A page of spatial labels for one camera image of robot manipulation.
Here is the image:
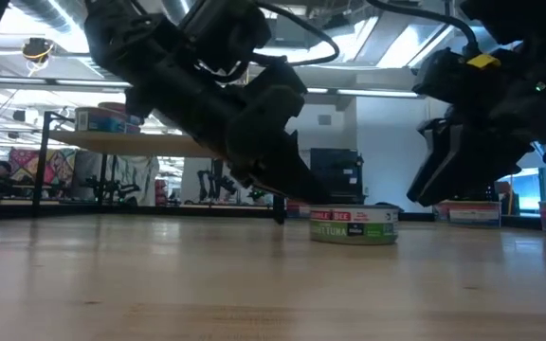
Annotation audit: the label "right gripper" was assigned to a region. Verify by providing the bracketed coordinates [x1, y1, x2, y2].
[406, 75, 546, 207]

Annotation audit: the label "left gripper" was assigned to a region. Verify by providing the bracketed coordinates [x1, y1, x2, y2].
[124, 59, 334, 206]

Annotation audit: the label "green tuna can plain lid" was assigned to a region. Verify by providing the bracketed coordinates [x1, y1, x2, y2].
[308, 203, 401, 246]

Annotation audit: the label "black-framed wooden shelf riser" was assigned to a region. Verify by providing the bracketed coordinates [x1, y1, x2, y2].
[31, 111, 287, 226]

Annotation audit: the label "black equipment cabinet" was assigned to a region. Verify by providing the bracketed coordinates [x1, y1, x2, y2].
[309, 147, 365, 206]

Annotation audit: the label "black background robot arms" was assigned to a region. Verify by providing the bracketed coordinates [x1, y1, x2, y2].
[195, 158, 239, 205]
[81, 172, 141, 206]

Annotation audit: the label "white hanging cloth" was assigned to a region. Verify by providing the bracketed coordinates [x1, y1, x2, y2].
[71, 151, 160, 207]

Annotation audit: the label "colourful patterned fabric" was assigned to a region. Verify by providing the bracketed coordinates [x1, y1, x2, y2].
[8, 147, 78, 199]

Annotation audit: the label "person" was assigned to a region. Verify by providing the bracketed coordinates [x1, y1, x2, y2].
[0, 159, 35, 196]

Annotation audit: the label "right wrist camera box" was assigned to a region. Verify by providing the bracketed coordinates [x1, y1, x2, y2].
[411, 45, 514, 105]

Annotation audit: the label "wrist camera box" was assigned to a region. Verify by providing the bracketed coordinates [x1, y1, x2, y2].
[411, 45, 514, 105]
[177, 0, 273, 81]

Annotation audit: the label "black aluminium table frame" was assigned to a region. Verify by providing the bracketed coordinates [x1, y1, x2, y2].
[0, 202, 544, 224]

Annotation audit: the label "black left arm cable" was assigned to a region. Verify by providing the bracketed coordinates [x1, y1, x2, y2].
[251, 0, 341, 67]

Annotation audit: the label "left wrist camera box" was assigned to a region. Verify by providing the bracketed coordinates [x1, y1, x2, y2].
[177, 0, 273, 81]

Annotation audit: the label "black ceiling device yellow cable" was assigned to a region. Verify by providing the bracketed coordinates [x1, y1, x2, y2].
[20, 36, 56, 65]

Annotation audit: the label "large silver ventilation duct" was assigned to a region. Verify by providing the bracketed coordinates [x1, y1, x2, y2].
[9, 0, 89, 34]

